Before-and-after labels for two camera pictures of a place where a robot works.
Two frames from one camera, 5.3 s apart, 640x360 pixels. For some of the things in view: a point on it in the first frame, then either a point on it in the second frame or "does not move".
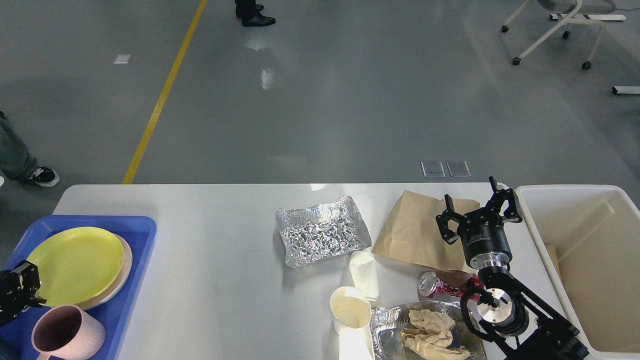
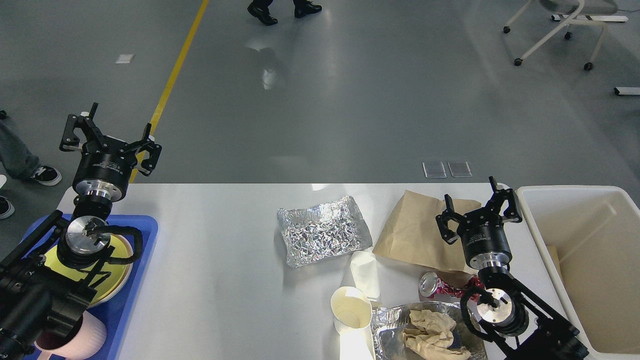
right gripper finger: x=448 y=234 does not move
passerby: x=250 y=13 → x=260 y=10
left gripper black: x=10 y=291 → x=103 y=172
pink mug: x=66 y=330 does not move
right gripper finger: x=496 y=202 does not move
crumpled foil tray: x=314 y=233 does not move
